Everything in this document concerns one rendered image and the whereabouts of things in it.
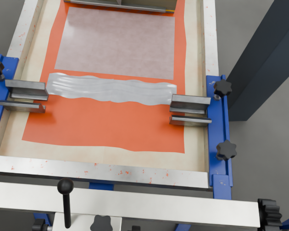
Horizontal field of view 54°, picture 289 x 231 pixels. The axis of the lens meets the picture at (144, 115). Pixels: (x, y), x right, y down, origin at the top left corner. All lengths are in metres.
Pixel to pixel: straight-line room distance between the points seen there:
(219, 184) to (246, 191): 1.14
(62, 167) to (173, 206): 0.27
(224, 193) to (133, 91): 0.35
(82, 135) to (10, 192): 0.22
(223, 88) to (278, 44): 0.62
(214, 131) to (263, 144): 1.24
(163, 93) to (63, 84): 0.28
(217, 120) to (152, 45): 0.31
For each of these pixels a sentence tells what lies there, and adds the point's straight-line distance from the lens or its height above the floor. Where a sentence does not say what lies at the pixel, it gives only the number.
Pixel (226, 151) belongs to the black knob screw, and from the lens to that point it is 0.65.
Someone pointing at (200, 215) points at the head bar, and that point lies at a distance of 0.62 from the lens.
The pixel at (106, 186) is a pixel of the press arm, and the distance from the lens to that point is 0.74.
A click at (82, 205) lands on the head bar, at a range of 0.61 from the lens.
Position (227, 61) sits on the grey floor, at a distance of 2.16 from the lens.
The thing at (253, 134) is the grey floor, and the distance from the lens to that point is 1.94.
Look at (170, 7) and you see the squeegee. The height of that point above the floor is 0.99.
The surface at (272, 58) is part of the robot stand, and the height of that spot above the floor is 0.67.
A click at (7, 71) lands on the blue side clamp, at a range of 0.82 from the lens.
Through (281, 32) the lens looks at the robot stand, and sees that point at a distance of 1.28.
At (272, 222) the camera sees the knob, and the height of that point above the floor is 1.05.
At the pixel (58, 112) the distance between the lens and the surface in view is 0.78.
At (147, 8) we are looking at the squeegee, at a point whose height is 0.99.
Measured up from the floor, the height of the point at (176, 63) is 0.95.
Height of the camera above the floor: 1.64
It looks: 64 degrees down
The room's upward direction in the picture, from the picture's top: 9 degrees clockwise
